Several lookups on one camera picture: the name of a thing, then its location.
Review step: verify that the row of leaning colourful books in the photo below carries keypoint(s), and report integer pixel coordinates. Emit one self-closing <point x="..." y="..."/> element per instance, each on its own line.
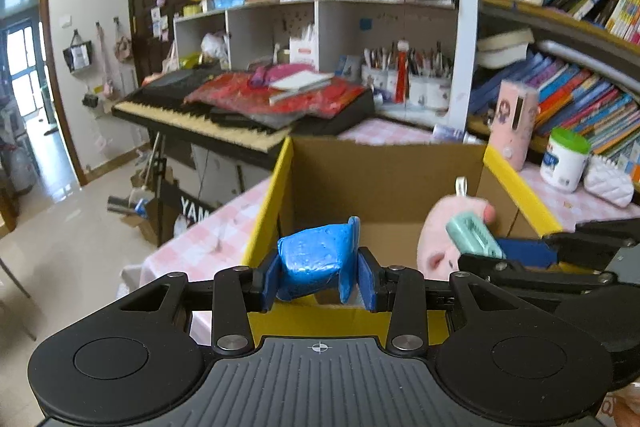
<point x="590" y="107"/>

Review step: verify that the red tassel ornament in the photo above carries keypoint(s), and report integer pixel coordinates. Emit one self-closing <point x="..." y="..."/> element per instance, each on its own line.
<point x="403" y="77"/>

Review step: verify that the white notebook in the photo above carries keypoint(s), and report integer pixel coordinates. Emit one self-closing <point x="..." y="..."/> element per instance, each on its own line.
<point x="300" y="84"/>

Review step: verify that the blue plastic-wrapped block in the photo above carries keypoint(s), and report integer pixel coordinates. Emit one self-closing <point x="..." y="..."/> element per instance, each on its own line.
<point x="312" y="257"/>

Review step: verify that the white red box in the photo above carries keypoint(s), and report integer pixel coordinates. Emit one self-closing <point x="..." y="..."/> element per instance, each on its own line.
<point x="304" y="54"/>

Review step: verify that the wooden door frame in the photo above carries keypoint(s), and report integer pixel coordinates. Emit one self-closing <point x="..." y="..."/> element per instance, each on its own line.
<point x="45" y="57"/>

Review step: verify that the blue picture card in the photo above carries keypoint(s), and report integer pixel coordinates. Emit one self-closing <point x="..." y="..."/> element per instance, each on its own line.
<point x="347" y="67"/>

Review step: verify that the white wall switch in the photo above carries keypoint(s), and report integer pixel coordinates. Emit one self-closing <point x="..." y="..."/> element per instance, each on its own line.
<point x="65" y="21"/>

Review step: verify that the thick dark cover book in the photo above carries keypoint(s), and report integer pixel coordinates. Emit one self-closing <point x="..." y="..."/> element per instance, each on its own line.
<point x="502" y="49"/>

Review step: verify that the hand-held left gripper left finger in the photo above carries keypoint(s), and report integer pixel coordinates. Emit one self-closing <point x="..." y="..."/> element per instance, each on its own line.
<point x="270" y="282"/>

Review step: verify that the wooden white bookshelf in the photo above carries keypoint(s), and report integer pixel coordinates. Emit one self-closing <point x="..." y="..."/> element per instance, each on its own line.
<point x="465" y="32"/>

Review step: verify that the blue tissue pack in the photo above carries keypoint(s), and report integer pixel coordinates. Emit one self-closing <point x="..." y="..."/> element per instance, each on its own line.
<point x="229" y="0"/>

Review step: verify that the white pen cup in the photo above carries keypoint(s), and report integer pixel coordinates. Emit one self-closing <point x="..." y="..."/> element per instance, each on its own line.
<point x="421" y="92"/>
<point x="374" y="79"/>
<point x="442" y="93"/>

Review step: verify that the white jar green lid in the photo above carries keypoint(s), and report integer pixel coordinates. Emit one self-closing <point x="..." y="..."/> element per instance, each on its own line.
<point x="565" y="164"/>

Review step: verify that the black keyboard stand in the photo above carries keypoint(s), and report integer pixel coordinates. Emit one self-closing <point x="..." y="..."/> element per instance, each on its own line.
<point x="195" y="207"/>

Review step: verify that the small black hanging bag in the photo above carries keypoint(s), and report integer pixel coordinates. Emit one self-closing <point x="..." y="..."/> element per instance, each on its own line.
<point x="90" y="99"/>

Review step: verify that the black electronic keyboard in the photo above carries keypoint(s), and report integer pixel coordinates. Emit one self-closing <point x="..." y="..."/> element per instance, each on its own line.
<point x="200" y="122"/>

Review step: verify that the pink humidifier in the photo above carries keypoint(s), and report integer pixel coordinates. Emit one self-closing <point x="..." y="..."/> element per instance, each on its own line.
<point x="512" y="122"/>

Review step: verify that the black white tote bag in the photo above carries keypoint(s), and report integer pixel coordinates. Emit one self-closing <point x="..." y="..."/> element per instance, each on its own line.
<point x="77" y="57"/>

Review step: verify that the white quilted purse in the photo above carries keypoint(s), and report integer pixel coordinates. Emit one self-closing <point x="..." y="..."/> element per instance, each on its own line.
<point x="607" y="182"/>

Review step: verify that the pink hanging bag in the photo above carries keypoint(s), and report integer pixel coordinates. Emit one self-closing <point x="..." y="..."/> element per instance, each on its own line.
<point x="106" y="72"/>
<point x="123" y="47"/>

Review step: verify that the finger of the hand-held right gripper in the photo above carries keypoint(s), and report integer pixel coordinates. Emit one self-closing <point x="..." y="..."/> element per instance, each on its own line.
<point x="550" y="279"/>
<point x="530" y="252"/>

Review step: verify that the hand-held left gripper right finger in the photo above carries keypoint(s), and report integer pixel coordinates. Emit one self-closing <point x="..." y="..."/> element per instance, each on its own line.
<point x="369" y="282"/>

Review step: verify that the red cloth on keyboard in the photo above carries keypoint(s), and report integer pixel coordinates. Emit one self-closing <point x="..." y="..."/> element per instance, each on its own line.
<point x="230" y="94"/>

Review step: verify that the magenta pouch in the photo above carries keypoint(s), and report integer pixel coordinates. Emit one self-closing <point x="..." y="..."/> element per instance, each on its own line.
<point x="270" y="74"/>

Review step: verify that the yellow cardboard box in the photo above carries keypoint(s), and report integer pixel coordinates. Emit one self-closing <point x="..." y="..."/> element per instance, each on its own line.
<point x="380" y="187"/>

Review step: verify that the white cubby shelf unit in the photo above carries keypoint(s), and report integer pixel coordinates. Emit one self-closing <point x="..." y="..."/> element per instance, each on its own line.
<point x="345" y="22"/>

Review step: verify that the white plastic bag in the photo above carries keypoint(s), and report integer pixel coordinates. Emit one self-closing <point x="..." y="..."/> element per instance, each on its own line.
<point x="215" y="47"/>

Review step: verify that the pink pig plush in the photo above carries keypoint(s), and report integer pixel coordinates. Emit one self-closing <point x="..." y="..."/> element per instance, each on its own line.
<point x="435" y="237"/>

